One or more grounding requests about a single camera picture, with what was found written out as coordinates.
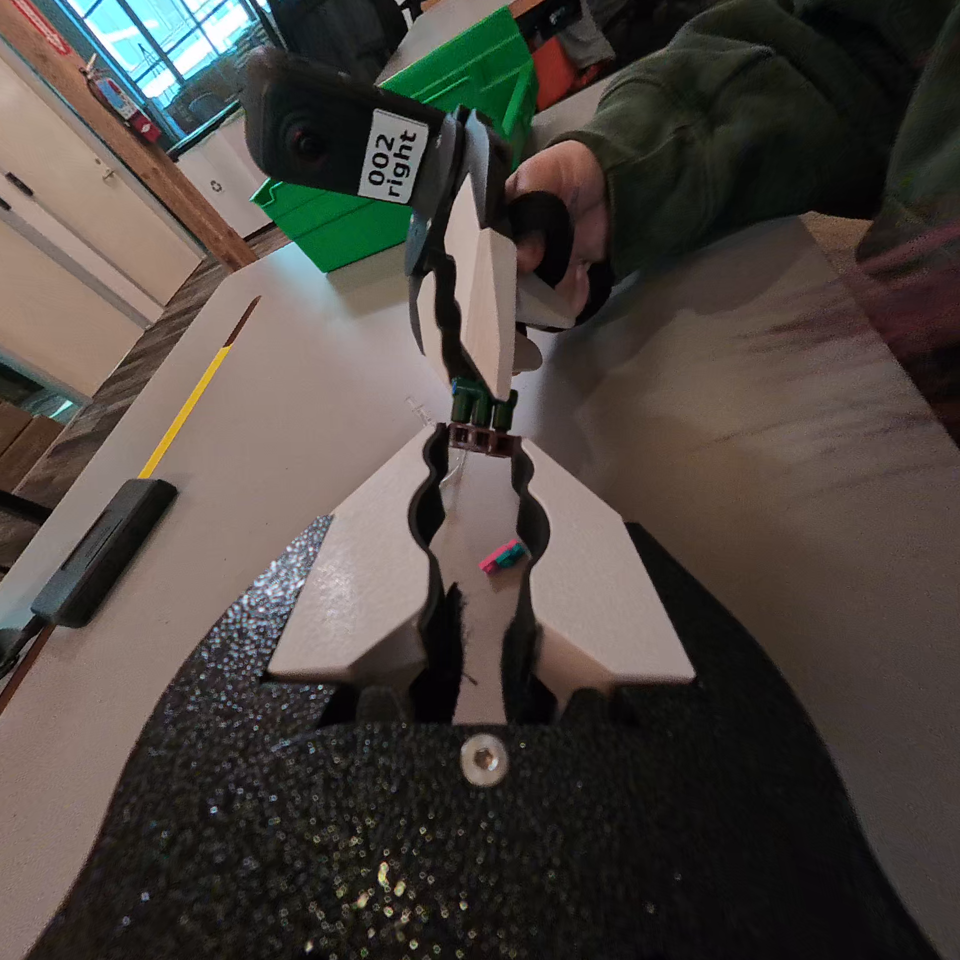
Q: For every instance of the brown lego brick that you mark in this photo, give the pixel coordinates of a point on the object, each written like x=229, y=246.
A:
x=484, y=440

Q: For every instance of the cardboard boxes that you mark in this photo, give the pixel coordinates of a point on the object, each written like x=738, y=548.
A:
x=26, y=446

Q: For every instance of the green plastic bin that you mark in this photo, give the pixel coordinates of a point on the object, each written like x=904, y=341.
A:
x=465, y=67
x=337, y=225

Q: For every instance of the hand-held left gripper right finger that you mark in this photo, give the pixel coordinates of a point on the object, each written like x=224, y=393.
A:
x=607, y=592

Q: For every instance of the yellow tape strip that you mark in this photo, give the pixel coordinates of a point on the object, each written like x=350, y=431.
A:
x=184, y=412

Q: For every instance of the person's right forearm green sleeve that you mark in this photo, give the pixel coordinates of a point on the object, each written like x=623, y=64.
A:
x=735, y=120

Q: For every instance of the orange object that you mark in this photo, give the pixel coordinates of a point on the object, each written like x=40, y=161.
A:
x=559, y=75

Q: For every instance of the person's right hand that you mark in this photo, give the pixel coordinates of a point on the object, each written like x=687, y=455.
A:
x=562, y=176

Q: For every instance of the red wall sign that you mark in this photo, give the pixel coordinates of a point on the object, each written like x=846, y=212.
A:
x=41, y=26

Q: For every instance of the person's dark green jacket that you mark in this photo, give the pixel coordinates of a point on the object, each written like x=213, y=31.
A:
x=926, y=112

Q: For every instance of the dark green lego piece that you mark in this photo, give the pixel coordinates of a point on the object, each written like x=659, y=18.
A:
x=480, y=405

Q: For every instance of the black office chair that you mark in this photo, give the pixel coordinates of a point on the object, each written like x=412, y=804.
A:
x=330, y=34

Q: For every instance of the white cabinet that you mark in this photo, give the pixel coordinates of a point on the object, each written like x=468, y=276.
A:
x=67, y=202

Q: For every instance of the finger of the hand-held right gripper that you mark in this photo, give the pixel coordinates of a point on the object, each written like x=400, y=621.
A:
x=487, y=307
x=431, y=322

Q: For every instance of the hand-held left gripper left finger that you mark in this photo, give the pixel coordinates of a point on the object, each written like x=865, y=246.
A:
x=352, y=585

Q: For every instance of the red fire extinguisher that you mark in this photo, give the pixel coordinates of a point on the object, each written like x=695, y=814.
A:
x=120, y=97

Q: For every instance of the pink and teal lego piece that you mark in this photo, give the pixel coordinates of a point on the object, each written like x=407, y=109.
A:
x=504, y=558

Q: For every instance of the wooden pillar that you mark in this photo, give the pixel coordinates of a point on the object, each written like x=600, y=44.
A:
x=150, y=161

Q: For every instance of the white recycling bin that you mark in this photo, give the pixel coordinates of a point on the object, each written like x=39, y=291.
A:
x=225, y=184

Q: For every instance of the black rectangular device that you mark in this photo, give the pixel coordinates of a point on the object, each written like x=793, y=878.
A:
x=105, y=551

